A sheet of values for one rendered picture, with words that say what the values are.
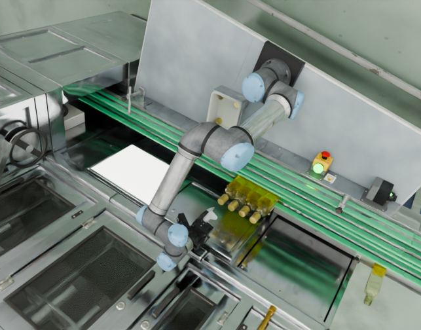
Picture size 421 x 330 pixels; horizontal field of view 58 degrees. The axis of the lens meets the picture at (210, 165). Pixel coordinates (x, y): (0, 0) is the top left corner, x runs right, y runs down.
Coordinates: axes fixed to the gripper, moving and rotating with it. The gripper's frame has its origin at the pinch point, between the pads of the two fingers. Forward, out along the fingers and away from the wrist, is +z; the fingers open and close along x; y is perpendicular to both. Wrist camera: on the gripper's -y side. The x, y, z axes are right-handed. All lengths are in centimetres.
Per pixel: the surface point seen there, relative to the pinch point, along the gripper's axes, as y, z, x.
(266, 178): 9.7, 33.2, 7.0
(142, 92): -77, 38, 8
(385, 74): 30, 105, 52
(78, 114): -108, 21, -18
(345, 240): 56, 31, 2
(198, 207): -10.2, 10.5, -13.5
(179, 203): -18.8, 6.2, -14.3
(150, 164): -49, 19, -17
